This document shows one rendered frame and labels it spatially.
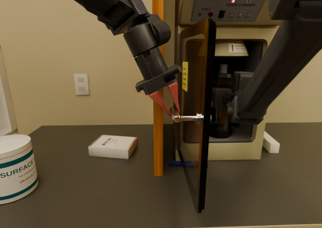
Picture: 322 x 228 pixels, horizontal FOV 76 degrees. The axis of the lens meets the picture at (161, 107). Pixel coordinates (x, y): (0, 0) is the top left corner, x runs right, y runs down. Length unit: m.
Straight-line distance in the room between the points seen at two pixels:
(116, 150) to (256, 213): 0.49
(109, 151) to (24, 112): 0.67
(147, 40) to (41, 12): 0.87
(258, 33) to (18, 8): 1.08
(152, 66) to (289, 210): 0.50
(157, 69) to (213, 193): 0.40
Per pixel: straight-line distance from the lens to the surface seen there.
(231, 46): 0.75
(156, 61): 0.43
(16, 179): 0.70
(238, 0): 0.66
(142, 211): 0.59
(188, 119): 0.43
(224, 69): 0.79
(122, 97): 1.15
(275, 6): 0.28
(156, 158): 0.68
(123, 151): 0.80
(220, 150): 0.81
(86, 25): 1.16
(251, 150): 0.85
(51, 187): 0.74
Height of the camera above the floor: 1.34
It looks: 15 degrees down
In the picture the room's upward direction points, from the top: straight up
